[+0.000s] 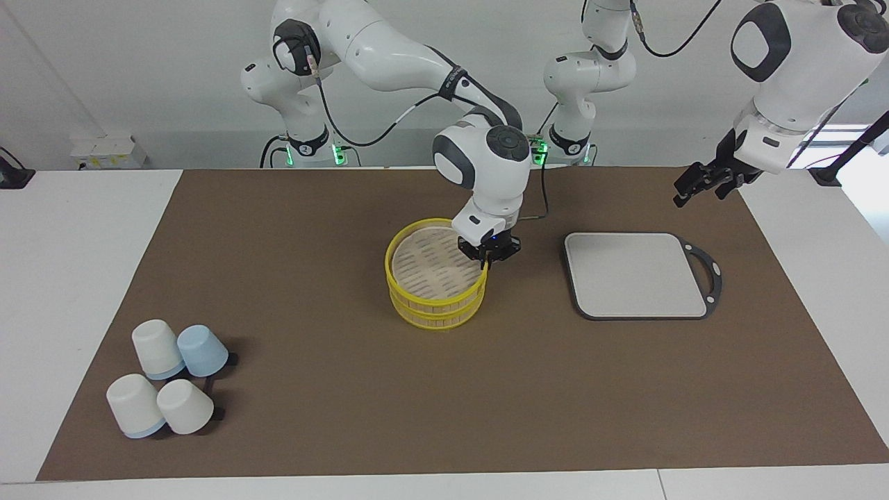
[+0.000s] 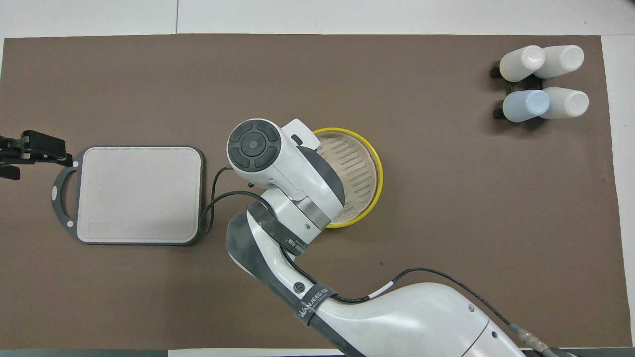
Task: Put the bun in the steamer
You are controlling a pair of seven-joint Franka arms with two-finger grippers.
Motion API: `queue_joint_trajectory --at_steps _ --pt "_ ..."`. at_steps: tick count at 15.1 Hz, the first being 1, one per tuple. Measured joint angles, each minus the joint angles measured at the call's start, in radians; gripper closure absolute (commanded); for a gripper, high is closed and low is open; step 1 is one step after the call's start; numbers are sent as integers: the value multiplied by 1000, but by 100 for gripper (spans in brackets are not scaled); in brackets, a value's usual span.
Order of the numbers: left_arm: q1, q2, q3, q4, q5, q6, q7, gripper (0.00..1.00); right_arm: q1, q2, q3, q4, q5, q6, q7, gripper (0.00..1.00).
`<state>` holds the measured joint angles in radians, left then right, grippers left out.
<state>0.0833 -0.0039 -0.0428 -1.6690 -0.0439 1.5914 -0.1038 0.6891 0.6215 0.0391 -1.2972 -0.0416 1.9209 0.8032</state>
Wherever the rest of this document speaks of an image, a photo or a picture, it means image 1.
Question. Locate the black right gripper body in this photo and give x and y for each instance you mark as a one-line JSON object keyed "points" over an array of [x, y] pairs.
{"points": [[500, 247]]}

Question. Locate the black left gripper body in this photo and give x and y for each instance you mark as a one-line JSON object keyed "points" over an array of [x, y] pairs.
{"points": [[728, 167]]}

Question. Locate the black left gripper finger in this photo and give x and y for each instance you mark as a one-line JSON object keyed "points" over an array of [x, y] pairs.
{"points": [[689, 187], [728, 189]]}

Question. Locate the yellow-rimmed woven steamer lid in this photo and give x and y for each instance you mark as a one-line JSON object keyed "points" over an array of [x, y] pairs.
{"points": [[427, 267]]}

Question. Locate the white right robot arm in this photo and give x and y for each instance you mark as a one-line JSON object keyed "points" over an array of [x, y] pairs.
{"points": [[389, 48]]}

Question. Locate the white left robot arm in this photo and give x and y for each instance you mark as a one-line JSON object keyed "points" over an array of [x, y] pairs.
{"points": [[806, 76]]}

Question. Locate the yellow slatted steamer basket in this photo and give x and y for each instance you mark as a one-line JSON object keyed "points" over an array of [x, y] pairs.
{"points": [[434, 321]]}

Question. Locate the thin rod with green clip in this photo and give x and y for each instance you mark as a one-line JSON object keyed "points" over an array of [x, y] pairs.
{"points": [[814, 135]]}

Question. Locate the black stand pole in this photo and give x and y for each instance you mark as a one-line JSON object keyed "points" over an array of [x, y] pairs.
{"points": [[825, 176]]}

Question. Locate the grey cutting board dark rim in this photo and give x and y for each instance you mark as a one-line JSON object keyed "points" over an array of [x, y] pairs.
{"points": [[639, 278]]}

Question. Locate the brown table mat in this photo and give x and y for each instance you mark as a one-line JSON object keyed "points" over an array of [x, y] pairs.
{"points": [[444, 403]]}

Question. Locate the light blue plastic cup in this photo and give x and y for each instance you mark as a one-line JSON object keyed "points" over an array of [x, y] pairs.
{"points": [[203, 351]]}

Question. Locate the white plastic cup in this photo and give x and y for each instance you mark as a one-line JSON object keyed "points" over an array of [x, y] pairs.
{"points": [[156, 347], [184, 406], [133, 406]]}

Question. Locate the white box with yellow label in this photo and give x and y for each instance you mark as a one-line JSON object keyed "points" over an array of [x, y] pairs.
{"points": [[107, 151]]}

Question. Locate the black table clamp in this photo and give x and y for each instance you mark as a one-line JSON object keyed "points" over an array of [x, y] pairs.
{"points": [[14, 177]]}

